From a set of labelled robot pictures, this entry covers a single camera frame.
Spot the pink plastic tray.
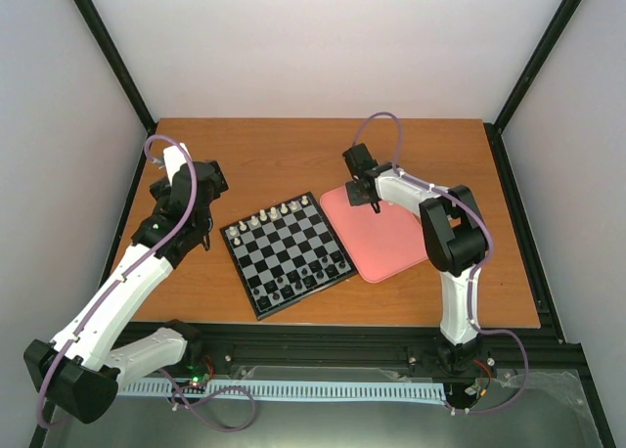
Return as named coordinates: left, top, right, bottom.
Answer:
left=320, top=187, right=427, bottom=284

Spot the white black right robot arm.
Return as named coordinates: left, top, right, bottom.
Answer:
left=342, top=143, right=493, bottom=375

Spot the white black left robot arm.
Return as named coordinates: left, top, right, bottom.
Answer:
left=23, top=141, right=228, bottom=428

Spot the black grey chess board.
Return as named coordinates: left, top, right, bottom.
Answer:
left=220, top=192, right=357, bottom=321

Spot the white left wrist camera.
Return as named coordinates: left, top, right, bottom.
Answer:
left=155, top=144, right=189, bottom=183

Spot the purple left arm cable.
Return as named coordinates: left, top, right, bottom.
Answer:
left=36, top=134, right=257, bottom=429

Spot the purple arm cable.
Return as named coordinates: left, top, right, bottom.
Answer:
left=36, top=134, right=257, bottom=429
left=352, top=111, right=530, bottom=416

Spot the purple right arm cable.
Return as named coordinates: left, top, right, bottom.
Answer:
left=352, top=111, right=530, bottom=416

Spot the right black corner post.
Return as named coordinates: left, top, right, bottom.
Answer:
left=491, top=0, right=597, bottom=134

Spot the black corner post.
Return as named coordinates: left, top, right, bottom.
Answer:
left=491, top=0, right=597, bottom=134
left=72, top=0, right=157, bottom=134

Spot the black aluminium frame rail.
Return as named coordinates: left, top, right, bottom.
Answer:
left=116, top=320, right=586, bottom=385

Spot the left black corner post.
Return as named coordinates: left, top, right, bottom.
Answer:
left=72, top=0, right=157, bottom=134

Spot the white slotted cable duct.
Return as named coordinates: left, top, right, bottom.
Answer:
left=116, top=378, right=449, bottom=404

